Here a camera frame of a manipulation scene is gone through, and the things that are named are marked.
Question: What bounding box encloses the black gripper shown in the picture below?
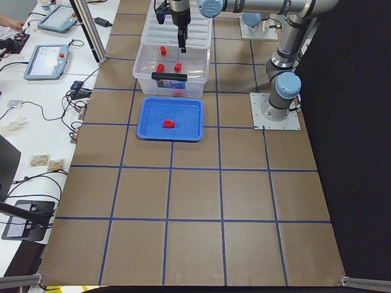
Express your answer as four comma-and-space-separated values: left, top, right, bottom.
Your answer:
169, 0, 191, 53

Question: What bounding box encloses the clear plastic box lid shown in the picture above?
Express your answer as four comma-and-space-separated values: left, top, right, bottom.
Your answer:
140, 0, 213, 49

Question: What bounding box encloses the red block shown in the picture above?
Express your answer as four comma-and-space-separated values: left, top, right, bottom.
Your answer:
156, 63, 165, 73
172, 89, 186, 97
174, 62, 182, 73
160, 46, 167, 56
163, 120, 176, 129

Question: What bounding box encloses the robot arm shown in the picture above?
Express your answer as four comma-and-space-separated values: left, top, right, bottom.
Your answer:
197, 1, 338, 122

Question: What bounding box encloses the clear plastic storage box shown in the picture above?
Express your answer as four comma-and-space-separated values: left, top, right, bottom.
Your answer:
133, 45, 210, 98

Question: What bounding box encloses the blue plastic tray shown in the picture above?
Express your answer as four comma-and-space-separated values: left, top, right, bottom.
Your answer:
137, 96, 204, 142

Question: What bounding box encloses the black power adapter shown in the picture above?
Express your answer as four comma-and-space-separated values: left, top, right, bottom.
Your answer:
94, 17, 112, 27

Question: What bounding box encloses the teach pendant tablet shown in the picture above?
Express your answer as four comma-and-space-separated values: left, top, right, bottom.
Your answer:
37, 5, 78, 33
24, 45, 69, 81

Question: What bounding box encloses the bag of small parts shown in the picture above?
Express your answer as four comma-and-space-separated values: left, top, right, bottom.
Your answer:
29, 154, 50, 167
47, 158, 65, 172

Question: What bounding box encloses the black box latch handle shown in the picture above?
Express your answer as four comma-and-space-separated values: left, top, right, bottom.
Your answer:
151, 72, 188, 82

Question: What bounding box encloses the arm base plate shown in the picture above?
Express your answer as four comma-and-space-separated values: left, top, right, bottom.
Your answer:
249, 93, 301, 131
239, 18, 279, 42

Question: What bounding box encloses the aluminium frame post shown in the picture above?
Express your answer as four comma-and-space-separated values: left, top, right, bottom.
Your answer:
70, 0, 108, 64

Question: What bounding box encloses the black camera stand base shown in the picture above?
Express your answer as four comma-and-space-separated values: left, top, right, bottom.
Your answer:
1, 200, 56, 242

